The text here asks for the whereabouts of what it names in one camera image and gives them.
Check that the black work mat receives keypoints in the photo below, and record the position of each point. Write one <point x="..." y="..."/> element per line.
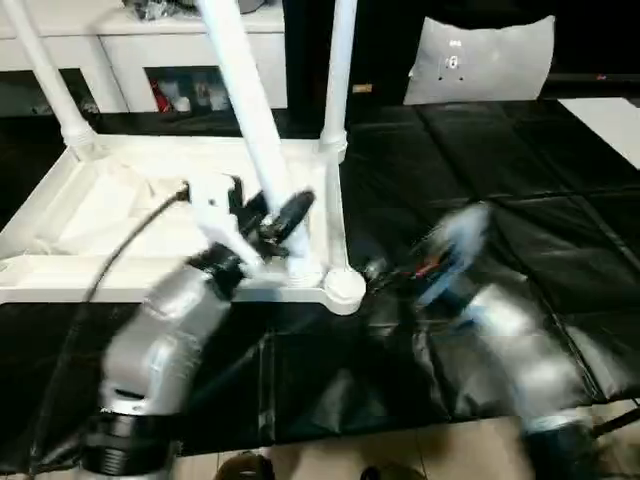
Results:
<point x="475" y="165"/>

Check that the black pole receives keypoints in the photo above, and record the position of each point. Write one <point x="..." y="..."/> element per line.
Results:
<point x="617" y="415"/>

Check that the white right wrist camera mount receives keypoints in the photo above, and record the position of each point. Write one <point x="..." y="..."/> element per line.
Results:
<point x="465" y="235"/>

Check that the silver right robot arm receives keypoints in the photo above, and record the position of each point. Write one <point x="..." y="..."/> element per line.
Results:
<point x="525" y="350"/>

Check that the black box with gold label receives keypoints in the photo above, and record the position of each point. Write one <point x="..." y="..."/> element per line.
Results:
<point x="380" y="40"/>

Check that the white cabinet with glass doors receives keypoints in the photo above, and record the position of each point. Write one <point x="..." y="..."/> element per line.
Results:
<point x="125" y="50"/>

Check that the black left robot foot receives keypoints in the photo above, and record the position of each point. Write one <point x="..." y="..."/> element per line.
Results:
<point x="245" y="465"/>

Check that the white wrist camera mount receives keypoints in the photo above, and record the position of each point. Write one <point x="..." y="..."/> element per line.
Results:
<point x="215" y="200"/>
<point x="465" y="235"/>

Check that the black device with red light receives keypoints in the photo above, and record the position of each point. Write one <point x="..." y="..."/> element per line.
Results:
<point x="590" y="85"/>

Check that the white plastic table top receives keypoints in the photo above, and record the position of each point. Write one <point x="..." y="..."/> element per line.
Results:
<point x="125" y="160"/>

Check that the white plastic table leg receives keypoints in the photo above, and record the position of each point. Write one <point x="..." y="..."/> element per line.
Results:
<point x="250" y="100"/>
<point x="337" y="75"/>
<point x="50" y="75"/>

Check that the red box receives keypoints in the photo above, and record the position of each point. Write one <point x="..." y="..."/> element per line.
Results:
<point x="161" y="97"/>

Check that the black right robot foot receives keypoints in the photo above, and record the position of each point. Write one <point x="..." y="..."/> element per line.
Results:
<point x="370" y="474"/>

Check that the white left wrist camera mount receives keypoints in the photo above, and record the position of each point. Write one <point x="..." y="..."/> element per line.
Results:
<point x="215" y="200"/>

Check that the black robot foot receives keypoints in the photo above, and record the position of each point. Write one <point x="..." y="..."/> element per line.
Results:
<point x="370" y="474"/>
<point x="245" y="465"/>

